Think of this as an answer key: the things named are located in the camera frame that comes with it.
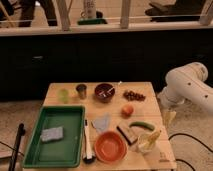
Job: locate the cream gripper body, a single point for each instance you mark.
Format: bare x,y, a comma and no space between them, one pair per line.
168,116

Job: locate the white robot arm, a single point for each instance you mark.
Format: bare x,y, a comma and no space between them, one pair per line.
185,83

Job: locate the orange-red bowl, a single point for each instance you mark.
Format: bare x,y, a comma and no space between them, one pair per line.
109,147

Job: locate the dark brown bowl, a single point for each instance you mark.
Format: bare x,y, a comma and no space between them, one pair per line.
104,92

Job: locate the green cucumber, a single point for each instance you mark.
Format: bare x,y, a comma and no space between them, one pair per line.
143,124

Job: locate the bunch of dark grapes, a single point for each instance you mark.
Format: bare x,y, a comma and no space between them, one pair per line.
133,96

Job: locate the brown block eraser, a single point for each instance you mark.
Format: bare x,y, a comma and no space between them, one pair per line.
127,133

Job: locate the grey cloth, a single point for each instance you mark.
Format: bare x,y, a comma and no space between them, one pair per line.
101,124

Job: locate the green translucent cup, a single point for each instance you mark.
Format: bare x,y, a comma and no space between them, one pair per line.
63,95

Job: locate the green plastic tray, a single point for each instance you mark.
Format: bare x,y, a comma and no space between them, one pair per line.
63,153

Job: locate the grey sponge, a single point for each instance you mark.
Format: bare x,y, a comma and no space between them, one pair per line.
51,134

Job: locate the white mug on green tray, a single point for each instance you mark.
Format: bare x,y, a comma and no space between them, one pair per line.
90,16

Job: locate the black stand pole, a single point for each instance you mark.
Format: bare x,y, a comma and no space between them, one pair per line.
13,159

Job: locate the white handled brush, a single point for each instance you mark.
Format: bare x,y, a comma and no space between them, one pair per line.
89,155

